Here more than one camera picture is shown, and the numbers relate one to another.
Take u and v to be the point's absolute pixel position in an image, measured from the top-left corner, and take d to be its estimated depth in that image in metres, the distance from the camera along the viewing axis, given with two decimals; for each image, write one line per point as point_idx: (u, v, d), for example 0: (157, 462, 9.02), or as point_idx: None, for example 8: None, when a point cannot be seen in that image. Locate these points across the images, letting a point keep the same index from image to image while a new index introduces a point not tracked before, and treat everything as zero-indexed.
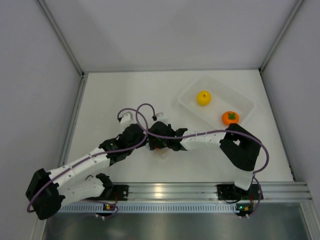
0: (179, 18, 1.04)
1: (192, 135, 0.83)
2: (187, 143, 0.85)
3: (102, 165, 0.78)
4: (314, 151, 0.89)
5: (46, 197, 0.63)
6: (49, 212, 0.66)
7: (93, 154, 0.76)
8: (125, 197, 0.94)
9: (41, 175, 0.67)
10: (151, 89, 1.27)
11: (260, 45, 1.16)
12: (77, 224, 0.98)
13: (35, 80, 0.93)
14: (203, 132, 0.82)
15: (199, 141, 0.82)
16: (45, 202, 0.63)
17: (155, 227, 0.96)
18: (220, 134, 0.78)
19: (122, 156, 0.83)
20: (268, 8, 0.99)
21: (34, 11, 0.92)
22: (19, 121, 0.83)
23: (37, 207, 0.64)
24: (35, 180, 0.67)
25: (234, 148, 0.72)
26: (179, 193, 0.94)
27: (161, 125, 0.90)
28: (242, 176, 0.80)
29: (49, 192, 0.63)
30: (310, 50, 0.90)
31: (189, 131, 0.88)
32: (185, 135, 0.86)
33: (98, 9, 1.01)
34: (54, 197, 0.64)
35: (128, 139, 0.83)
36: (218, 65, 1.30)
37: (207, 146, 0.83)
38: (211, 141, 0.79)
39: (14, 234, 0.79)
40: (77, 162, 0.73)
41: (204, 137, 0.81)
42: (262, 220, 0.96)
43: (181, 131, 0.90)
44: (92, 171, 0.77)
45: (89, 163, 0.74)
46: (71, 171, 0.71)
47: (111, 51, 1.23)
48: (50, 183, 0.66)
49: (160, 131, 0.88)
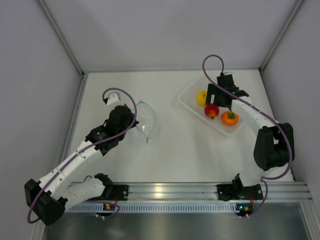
0: (178, 18, 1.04)
1: (246, 102, 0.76)
2: (236, 105, 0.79)
3: (93, 159, 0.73)
4: (313, 150, 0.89)
5: (43, 207, 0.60)
6: (55, 217, 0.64)
7: (80, 150, 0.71)
8: (125, 197, 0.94)
9: (32, 186, 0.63)
10: (151, 90, 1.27)
11: (260, 45, 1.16)
12: (77, 224, 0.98)
13: (36, 81, 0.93)
14: (256, 109, 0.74)
15: (247, 112, 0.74)
16: (44, 211, 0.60)
17: (156, 226, 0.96)
18: (269, 123, 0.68)
19: (114, 142, 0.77)
20: (268, 8, 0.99)
21: (34, 12, 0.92)
22: (19, 121, 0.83)
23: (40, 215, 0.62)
24: (27, 192, 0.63)
25: (268, 142, 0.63)
26: (179, 193, 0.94)
27: (227, 76, 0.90)
28: (251, 176, 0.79)
29: (44, 202, 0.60)
30: (311, 50, 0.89)
31: (249, 99, 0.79)
32: (239, 97, 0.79)
33: (98, 9, 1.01)
34: (51, 205, 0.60)
35: (116, 124, 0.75)
36: (218, 65, 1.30)
37: (250, 123, 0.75)
38: (257, 121, 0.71)
39: (14, 234, 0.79)
40: (65, 165, 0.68)
41: (253, 114, 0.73)
42: (262, 220, 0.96)
43: (239, 91, 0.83)
44: (85, 166, 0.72)
45: (78, 160, 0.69)
46: (61, 174, 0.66)
47: (111, 51, 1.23)
48: (41, 193, 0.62)
49: (222, 82, 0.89)
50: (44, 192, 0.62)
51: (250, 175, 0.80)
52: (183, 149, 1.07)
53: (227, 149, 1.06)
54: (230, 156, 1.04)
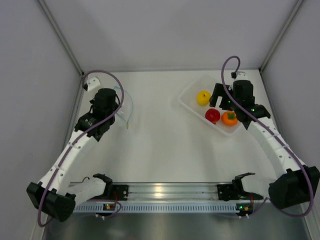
0: (178, 18, 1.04)
1: (268, 129, 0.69)
2: (256, 129, 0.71)
3: (87, 148, 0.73)
4: (314, 150, 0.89)
5: (52, 204, 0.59)
6: (68, 212, 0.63)
7: (73, 142, 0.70)
8: (125, 197, 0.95)
9: (34, 189, 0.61)
10: (151, 90, 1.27)
11: (260, 45, 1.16)
12: (77, 224, 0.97)
13: (36, 81, 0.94)
14: (281, 141, 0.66)
15: (269, 142, 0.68)
16: (54, 209, 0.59)
17: (155, 227, 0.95)
18: (294, 164, 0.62)
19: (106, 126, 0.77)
20: (268, 8, 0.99)
21: (34, 11, 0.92)
22: (18, 121, 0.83)
23: (52, 215, 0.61)
24: (32, 195, 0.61)
25: (291, 187, 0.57)
26: (179, 193, 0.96)
27: (247, 85, 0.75)
28: (254, 184, 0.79)
29: (52, 199, 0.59)
30: (311, 49, 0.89)
31: (269, 121, 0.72)
32: (259, 120, 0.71)
33: (98, 9, 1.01)
34: (59, 201, 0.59)
35: (103, 107, 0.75)
36: (218, 65, 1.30)
37: (270, 154, 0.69)
38: (279, 157, 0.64)
39: (14, 234, 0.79)
40: (62, 160, 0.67)
41: (276, 147, 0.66)
42: (262, 220, 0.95)
43: (259, 110, 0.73)
44: (82, 156, 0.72)
45: (73, 152, 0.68)
46: (61, 170, 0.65)
47: (111, 52, 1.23)
48: (47, 192, 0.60)
49: (241, 93, 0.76)
50: (50, 190, 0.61)
51: (253, 183, 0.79)
52: (183, 149, 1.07)
53: (227, 149, 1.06)
54: (230, 157, 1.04)
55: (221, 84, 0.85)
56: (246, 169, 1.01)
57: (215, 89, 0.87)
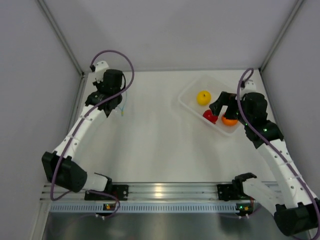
0: (178, 18, 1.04)
1: (281, 154, 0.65)
2: (267, 152, 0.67)
3: (97, 121, 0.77)
4: (314, 151, 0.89)
5: (67, 171, 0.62)
6: (79, 183, 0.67)
7: (85, 114, 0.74)
8: (125, 197, 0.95)
9: (49, 157, 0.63)
10: (151, 90, 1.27)
11: (260, 45, 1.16)
12: (77, 224, 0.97)
13: (36, 81, 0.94)
14: (294, 170, 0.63)
15: (280, 169, 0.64)
16: (68, 176, 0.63)
17: (155, 226, 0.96)
18: (306, 197, 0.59)
19: (113, 103, 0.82)
20: (268, 8, 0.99)
21: (34, 11, 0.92)
22: (18, 120, 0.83)
23: (64, 184, 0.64)
24: (46, 164, 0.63)
25: (300, 222, 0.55)
26: (179, 193, 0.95)
27: (261, 103, 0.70)
28: (256, 191, 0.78)
29: (68, 166, 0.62)
30: (311, 50, 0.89)
31: (282, 144, 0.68)
32: (271, 143, 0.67)
33: (98, 9, 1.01)
34: (73, 168, 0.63)
35: (111, 84, 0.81)
36: (218, 65, 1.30)
37: (279, 180, 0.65)
38: (290, 188, 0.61)
39: (13, 234, 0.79)
40: (75, 129, 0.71)
41: (288, 176, 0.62)
42: (262, 220, 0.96)
43: (272, 131, 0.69)
44: (93, 129, 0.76)
45: (86, 124, 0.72)
46: (75, 139, 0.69)
47: (111, 51, 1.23)
48: (61, 161, 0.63)
49: (254, 109, 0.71)
50: (64, 158, 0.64)
51: (256, 191, 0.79)
52: (183, 149, 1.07)
53: (227, 149, 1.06)
54: (230, 156, 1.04)
55: (225, 93, 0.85)
56: (246, 169, 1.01)
57: (220, 97, 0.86)
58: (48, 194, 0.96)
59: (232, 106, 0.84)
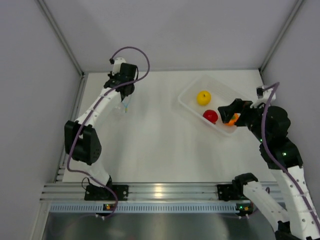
0: (178, 18, 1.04)
1: (298, 185, 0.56)
2: (281, 178, 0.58)
3: (114, 101, 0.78)
4: (314, 150, 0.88)
5: (87, 137, 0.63)
6: (95, 154, 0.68)
7: (104, 93, 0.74)
8: (125, 197, 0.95)
9: (71, 124, 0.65)
10: (151, 90, 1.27)
11: (260, 45, 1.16)
12: (77, 224, 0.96)
13: (36, 81, 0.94)
14: (308, 202, 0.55)
15: (293, 200, 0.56)
16: (87, 143, 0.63)
17: (155, 226, 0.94)
18: (315, 232, 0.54)
19: (129, 89, 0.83)
20: (267, 8, 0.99)
21: (34, 12, 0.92)
22: (18, 120, 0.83)
23: (82, 153, 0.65)
24: (68, 131, 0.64)
25: None
26: (179, 193, 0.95)
27: (284, 123, 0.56)
28: (257, 200, 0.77)
29: (89, 132, 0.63)
30: (311, 49, 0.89)
31: (300, 171, 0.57)
32: (287, 172, 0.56)
33: (98, 9, 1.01)
34: (93, 136, 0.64)
35: (128, 73, 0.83)
36: (218, 65, 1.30)
37: (288, 207, 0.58)
38: (301, 221, 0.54)
39: (13, 234, 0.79)
40: (96, 103, 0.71)
41: (300, 208, 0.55)
42: (262, 221, 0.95)
43: (291, 157, 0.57)
44: (108, 110, 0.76)
45: (105, 101, 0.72)
46: (95, 111, 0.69)
47: (111, 51, 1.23)
48: (82, 128, 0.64)
49: (274, 129, 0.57)
50: (86, 126, 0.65)
51: (257, 201, 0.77)
52: (183, 149, 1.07)
53: (227, 149, 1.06)
54: (230, 157, 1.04)
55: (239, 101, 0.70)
56: (246, 169, 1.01)
57: (234, 105, 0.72)
58: (49, 194, 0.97)
59: (245, 114, 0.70)
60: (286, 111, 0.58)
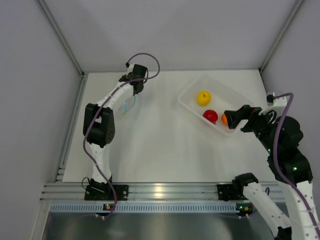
0: (178, 18, 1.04)
1: (305, 201, 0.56)
2: (289, 192, 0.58)
3: (127, 94, 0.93)
4: (314, 150, 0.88)
5: (106, 117, 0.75)
6: (109, 135, 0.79)
7: (120, 85, 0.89)
8: (125, 197, 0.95)
9: (92, 107, 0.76)
10: (151, 90, 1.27)
11: (260, 45, 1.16)
12: (77, 225, 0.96)
13: (36, 81, 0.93)
14: (314, 219, 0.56)
15: (300, 215, 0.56)
16: (105, 122, 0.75)
17: (155, 227, 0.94)
18: None
19: (139, 86, 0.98)
20: (268, 8, 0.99)
21: (34, 11, 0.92)
22: (18, 120, 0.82)
23: (98, 132, 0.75)
24: (88, 112, 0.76)
25: None
26: (179, 193, 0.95)
27: (296, 136, 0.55)
28: (259, 203, 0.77)
29: (107, 112, 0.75)
30: (312, 49, 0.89)
31: (309, 186, 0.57)
32: (296, 187, 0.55)
33: (99, 9, 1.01)
34: (111, 117, 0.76)
35: (139, 72, 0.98)
36: (218, 65, 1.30)
37: (292, 220, 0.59)
38: (305, 236, 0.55)
39: (13, 234, 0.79)
40: (114, 91, 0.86)
41: (306, 224, 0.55)
42: (262, 221, 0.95)
43: (300, 172, 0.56)
44: (122, 100, 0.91)
45: (120, 91, 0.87)
46: (112, 98, 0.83)
47: (111, 51, 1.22)
48: (101, 110, 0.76)
49: (285, 140, 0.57)
50: (104, 108, 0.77)
51: (259, 205, 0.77)
52: (183, 149, 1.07)
53: (228, 149, 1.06)
54: (230, 157, 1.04)
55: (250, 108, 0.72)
56: (246, 169, 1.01)
57: (242, 111, 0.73)
58: (49, 194, 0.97)
59: (253, 123, 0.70)
60: (299, 124, 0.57)
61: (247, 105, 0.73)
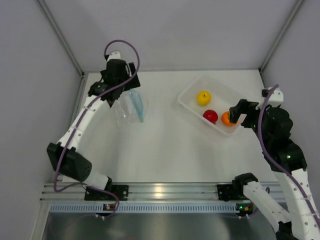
0: (178, 18, 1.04)
1: (301, 189, 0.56)
2: (285, 182, 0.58)
3: (101, 110, 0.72)
4: (314, 150, 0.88)
5: (72, 161, 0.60)
6: (84, 173, 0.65)
7: (88, 105, 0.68)
8: (125, 197, 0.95)
9: (54, 147, 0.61)
10: (151, 90, 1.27)
11: (260, 45, 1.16)
12: (77, 225, 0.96)
13: (36, 81, 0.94)
14: (311, 206, 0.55)
15: (297, 204, 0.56)
16: (72, 166, 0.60)
17: (155, 227, 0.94)
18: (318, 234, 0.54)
19: (117, 93, 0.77)
20: (267, 8, 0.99)
21: (34, 12, 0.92)
22: (18, 120, 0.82)
23: (69, 173, 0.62)
24: (51, 155, 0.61)
25: None
26: (178, 193, 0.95)
27: (285, 124, 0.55)
28: (257, 199, 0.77)
29: (73, 157, 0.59)
30: (312, 49, 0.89)
31: (303, 174, 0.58)
32: (290, 175, 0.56)
33: (99, 9, 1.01)
34: (79, 159, 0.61)
35: (114, 74, 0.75)
36: (218, 65, 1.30)
37: (291, 210, 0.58)
38: (304, 224, 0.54)
39: (13, 233, 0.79)
40: (80, 118, 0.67)
41: (304, 212, 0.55)
42: (263, 220, 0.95)
43: (294, 159, 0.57)
44: (96, 120, 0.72)
45: (89, 115, 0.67)
46: (78, 130, 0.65)
47: (111, 51, 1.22)
48: (65, 151, 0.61)
49: (276, 129, 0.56)
50: (70, 148, 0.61)
51: (258, 200, 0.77)
52: (183, 149, 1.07)
53: (228, 150, 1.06)
54: (230, 156, 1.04)
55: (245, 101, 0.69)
56: (246, 169, 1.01)
57: (239, 105, 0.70)
58: (48, 194, 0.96)
59: (251, 117, 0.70)
60: (287, 113, 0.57)
61: (242, 99, 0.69)
